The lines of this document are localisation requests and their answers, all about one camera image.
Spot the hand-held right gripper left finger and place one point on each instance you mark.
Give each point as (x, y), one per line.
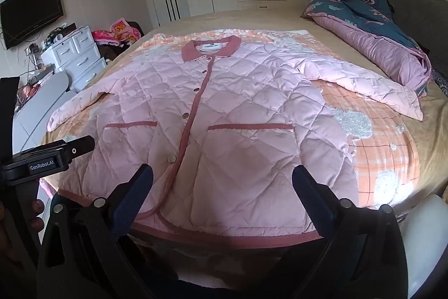
(134, 201)

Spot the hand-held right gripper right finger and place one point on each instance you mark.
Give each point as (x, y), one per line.
(311, 201)

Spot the pink quilted jacket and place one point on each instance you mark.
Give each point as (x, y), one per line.
(245, 103)

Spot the dark clothes pile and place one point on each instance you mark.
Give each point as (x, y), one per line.
(113, 48)

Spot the person's left hand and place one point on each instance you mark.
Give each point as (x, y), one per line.
(37, 215)

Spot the white curved desk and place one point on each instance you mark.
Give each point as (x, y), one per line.
(42, 99)

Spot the orange checked cloud blanket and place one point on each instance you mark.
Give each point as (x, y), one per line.
(378, 152)

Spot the white drawer cabinet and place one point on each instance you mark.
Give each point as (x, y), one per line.
(77, 57)

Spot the white rounded object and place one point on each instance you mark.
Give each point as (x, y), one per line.
(423, 232)

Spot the black television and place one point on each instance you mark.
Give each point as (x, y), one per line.
(31, 15)

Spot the pink printed cloth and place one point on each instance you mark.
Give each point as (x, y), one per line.
(119, 31)

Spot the blue floral pink duvet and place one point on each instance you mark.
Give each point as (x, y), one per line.
(364, 29)

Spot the bed with beige sheet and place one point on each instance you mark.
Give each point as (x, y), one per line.
(245, 18)

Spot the grey headboard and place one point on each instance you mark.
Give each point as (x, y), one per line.
(413, 4)

